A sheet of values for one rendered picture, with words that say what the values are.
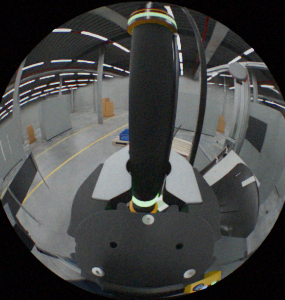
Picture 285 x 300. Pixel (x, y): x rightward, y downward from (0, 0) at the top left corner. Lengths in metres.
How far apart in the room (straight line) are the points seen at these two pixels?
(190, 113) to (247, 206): 5.49
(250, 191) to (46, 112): 6.38
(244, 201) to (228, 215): 0.03
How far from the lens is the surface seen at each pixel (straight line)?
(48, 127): 6.32
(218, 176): 0.52
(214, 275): 0.61
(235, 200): 0.19
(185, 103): 5.53
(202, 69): 0.16
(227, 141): 0.65
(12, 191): 2.02
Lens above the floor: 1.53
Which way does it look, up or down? 30 degrees down
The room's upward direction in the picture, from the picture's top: 2 degrees clockwise
